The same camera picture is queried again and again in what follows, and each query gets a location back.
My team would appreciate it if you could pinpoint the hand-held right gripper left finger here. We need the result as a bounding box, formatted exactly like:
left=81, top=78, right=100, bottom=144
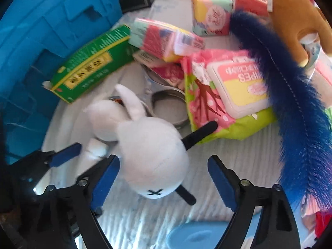
left=34, top=154, right=121, bottom=249

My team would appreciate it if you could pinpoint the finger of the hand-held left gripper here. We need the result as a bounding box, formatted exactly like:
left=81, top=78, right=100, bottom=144
left=9, top=142, right=82, bottom=186

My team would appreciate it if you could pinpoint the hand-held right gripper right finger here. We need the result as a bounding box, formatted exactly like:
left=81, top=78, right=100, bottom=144
left=207, top=155, right=301, bottom=249

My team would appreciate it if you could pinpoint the white bunny plush toy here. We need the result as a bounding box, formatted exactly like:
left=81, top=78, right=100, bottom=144
left=84, top=83, right=190, bottom=200

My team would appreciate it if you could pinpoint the green cardboard box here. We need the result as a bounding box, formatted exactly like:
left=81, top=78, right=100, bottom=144
left=41, top=24, right=139, bottom=104

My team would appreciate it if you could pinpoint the blue plastic crate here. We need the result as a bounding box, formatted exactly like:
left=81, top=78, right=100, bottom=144
left=0, top=0, right=125, bottom=165

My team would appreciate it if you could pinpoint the pink green wet wipes pack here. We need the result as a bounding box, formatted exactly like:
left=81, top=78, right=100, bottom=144
left=180, top=49, right=278, bottom=144

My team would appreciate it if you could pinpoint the white patterned bed sheet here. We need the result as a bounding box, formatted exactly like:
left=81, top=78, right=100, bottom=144
left=41, top=0, right=332, bottom=249

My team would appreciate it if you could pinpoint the light blue plastic lid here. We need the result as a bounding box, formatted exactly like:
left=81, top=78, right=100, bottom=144
left=166, top=214, right=262, bottom=249

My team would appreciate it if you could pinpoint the blue fluffy strip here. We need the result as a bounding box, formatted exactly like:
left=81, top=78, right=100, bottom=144
left=229, top=10, right=332, bottom=217

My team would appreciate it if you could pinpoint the red cloth item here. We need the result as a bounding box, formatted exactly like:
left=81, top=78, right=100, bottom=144
left=301, top=207, right=332, bottom=242

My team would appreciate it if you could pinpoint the pink floral pack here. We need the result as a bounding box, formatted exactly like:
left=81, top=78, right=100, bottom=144
left=152, top=63, right=187, bottom=91

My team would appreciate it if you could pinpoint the small pink white pack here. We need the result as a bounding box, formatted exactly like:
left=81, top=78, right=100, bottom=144
left=132, top=50, right=182, bottom=69

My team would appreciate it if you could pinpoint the pale pink pack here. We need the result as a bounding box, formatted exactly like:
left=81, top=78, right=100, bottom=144
left=312, top=57, right=332, bottom=115

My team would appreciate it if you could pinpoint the pink mint tissue pack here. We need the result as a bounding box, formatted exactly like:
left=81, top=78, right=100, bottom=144
left=128, top=18, right=206, bottom=63

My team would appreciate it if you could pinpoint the white printed packet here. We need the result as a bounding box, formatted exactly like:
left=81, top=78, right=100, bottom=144
left=299, top=32, right=323, bottom=69

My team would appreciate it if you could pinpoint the pastel tissue pack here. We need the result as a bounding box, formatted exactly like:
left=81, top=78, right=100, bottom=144
left=190, top=0, right=234, bottom=37

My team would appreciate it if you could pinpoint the brown bear plush toy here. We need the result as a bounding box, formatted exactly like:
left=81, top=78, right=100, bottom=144
left=266, top=0, right=330, bottom=69

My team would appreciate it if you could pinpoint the red pink tissue pack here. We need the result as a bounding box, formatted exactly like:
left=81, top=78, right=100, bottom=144
left=232, top=0, right=271, bottom=17

